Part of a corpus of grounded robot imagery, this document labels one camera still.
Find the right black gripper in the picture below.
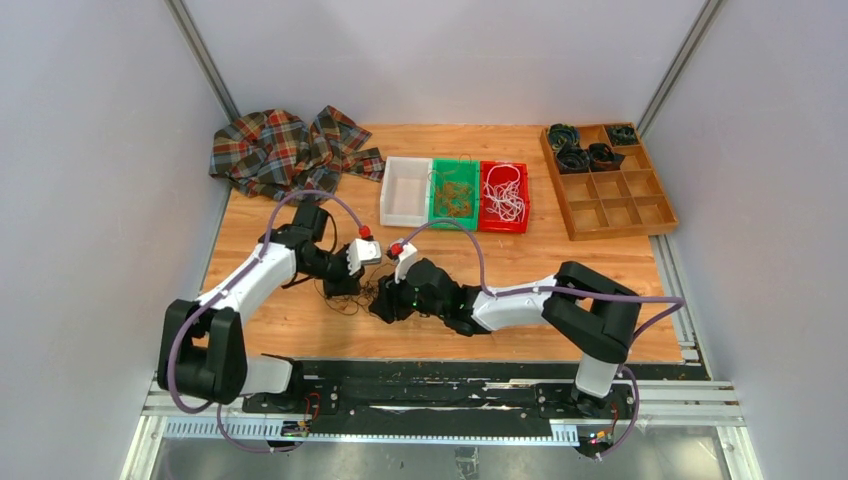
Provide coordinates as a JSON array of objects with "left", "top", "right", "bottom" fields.
[{"left": 370, "top": 263, "right": 447, "bottom": 323}]

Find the black cable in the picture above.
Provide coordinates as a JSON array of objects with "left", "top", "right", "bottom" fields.
[{"left": 323, "top": 264, "right": 389, "bottom": 316}]

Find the orange cable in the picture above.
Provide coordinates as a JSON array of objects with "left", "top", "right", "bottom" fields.
[{"left": 430, "top": 155, "right": 478, "bottom": 220}]

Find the white cable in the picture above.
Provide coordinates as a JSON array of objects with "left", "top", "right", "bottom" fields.
[{"left": 481, "top": 162, "right": 529, "bottom": 225}]

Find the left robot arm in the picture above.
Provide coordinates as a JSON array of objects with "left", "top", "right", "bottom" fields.
[{"left": 157, "top": 203, "right": 380, "bottom": 413}]

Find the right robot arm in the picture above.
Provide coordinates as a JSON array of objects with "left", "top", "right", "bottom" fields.
[{"left": 369, "top": 259, "right": 641, "bottom": 417}]

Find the white plastic bin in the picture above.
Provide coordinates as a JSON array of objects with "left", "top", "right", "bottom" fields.
[{"left": 379, "top": 156, "right": 433, "bottom": 228}]

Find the green plastic bin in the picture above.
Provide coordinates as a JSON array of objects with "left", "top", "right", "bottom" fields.
[{"left": 428, "top": 157, "right": 483, "bottom": 232}]

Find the plaid cloth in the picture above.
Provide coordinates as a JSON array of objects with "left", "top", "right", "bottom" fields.
[{"left": 208, "top": 106, "right": 386, "bottom": 200}]

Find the red plastic bin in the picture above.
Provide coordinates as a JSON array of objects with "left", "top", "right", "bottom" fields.
[{"left": 478, "top": 161, "right": 531, "bottom": 234}]

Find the black coiled roll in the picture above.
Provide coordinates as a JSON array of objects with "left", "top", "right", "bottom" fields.
[
  {"left": 587, "top": 143, "right": 625, "bottom": 172},
  {"left": 547, "top": 123, "right": 580, "bottom": 152},
  {"left": 604, "top": 124, "right": 641, "bottom": 147},
  {"left": 555, "top": 146, "right": 591, "bottom": 174}
]

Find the wooden compartment tray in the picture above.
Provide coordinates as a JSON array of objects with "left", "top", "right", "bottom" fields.
[{"left": 540, "top": 122, "right": 679, "bottom": 241}]

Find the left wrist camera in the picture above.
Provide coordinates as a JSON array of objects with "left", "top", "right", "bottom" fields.
[{"left": 346, "top": 238, "right": 383, "bottom": 276}]

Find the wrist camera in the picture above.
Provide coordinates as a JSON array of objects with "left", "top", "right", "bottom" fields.
[
  {"left": 387, "top": 239, "right": 418, "bottom": 284},
  {"left": 346, "top": 238, "right": 383, "bottom": 276}
]

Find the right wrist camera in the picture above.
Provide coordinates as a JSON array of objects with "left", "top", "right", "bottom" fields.
[{"left": 387, "top": 239, "right": 418, "bottom": 284}]

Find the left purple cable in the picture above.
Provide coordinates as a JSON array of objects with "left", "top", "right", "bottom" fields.
[{"left": 165, "top": 189, "right": 372, "bottom": 455}]

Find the purple cable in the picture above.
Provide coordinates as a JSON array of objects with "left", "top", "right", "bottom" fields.
[
  {"left": 396, "top": 217, "right": 687, "bottom": 458},
  {"left": 165, "top": 189, "right": 372, "bottom": 455}
]

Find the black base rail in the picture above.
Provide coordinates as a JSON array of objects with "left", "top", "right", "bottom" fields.
[{"left": 241, "top": 360, "right": 744, "bottom": 453}]

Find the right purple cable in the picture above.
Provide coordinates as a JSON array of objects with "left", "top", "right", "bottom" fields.
[{"left": 396, "top": 217, "right": 687, "bottom": 458}]

